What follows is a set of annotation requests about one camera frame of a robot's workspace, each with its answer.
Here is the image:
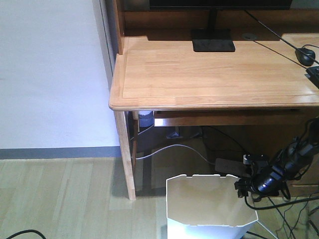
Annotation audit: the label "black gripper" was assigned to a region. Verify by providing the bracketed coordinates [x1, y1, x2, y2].
[234, 173, 259, 198]

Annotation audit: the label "white plastic trash bin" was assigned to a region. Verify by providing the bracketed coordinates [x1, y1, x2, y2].
[166, 174, 258, 239]

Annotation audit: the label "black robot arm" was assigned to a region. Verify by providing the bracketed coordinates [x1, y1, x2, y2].
[234, 118, 319, 202]

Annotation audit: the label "white power strip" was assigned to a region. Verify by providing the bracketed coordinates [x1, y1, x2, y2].
[215, 158, 249, 177]

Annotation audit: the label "wooden drawer cabinet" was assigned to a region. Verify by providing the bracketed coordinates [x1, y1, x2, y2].
[284, 127, 319, 197]

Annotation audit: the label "wooden desk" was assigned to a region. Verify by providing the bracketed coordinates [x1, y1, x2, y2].
[109, 0, 319, 200]

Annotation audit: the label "white cylinder under desk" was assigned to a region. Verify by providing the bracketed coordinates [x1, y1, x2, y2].
[138, 111, 154, 127]

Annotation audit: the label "black keyboard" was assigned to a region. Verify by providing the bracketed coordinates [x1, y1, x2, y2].
[306, 66, 319, 89]

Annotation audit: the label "black computer mouse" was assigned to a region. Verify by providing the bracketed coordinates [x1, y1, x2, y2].
[295, 47, 316, 66]

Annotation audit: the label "black monitor with stand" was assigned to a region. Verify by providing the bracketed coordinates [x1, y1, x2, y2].
[150, 0, 292, 52]

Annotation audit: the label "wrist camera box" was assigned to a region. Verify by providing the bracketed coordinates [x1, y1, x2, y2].
[243, 154, 269, 165]

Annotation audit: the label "black floor cables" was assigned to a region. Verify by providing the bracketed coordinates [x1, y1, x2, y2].
[203, 126, 319, 239]

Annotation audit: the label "white cable under desk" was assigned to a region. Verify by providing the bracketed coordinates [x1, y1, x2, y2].
[136, 125, 216, 165]

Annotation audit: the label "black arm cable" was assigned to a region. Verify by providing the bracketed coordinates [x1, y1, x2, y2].
[244, 194, 319, 210]

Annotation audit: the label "black monitor cable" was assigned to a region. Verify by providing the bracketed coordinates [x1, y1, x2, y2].
[244, 9, 319, 66]

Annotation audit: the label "black cable bottom left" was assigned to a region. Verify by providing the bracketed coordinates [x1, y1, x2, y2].
[6, 229, 45, 239]

